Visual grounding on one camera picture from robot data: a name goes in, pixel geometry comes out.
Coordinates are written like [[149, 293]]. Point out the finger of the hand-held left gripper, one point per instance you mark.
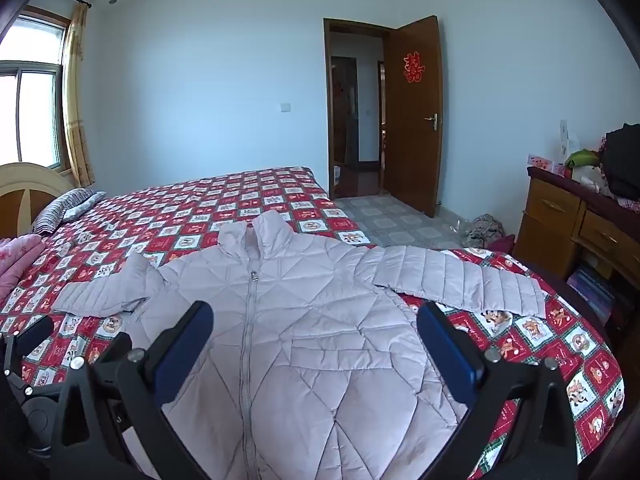
[[114, 347], [35, 332]]

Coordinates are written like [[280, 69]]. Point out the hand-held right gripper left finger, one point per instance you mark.
[[182, 350]]

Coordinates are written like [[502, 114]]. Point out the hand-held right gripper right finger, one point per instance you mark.
[[445, 355]]

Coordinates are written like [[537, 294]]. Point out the pale pink quilted jacket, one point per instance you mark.
[[300, 335]]

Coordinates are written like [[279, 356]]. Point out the pink quilt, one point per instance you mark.
[[17, 260]]

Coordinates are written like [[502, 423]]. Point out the striped pillow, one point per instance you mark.
[[65, 210]]

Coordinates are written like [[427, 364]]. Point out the grey cloth heap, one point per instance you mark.
[[484, 230]]

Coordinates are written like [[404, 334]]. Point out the wooden headboard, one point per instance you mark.
[[25, 195]]

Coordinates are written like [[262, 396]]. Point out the red printed blanket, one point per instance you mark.
[[225, 200]]

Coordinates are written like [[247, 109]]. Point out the wooden dresser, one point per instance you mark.
[[550, 210]]

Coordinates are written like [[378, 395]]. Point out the brown wooden door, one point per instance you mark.
[[415, 160]]

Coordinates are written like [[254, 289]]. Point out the pink box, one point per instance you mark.
[[540, 163]]

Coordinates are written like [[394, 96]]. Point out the window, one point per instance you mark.
[[35, 110]]

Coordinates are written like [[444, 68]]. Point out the yellow curtain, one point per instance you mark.
[[75, 110]]

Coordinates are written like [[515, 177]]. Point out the white plastic bag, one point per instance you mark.
[[586, 176]]

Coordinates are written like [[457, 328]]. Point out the green cloth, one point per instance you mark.
[[582, 158]]

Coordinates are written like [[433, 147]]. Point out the black bag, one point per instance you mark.
[[622, 160]]

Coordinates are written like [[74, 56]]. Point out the red paper door decoration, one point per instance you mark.
[[412, 66]]

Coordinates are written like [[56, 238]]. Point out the white wall plate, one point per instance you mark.
[[564, 135]]

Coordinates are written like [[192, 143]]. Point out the white light switch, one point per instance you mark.
[[285, 107]]

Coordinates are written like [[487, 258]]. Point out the brown door frame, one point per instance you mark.
[[326, 110]]

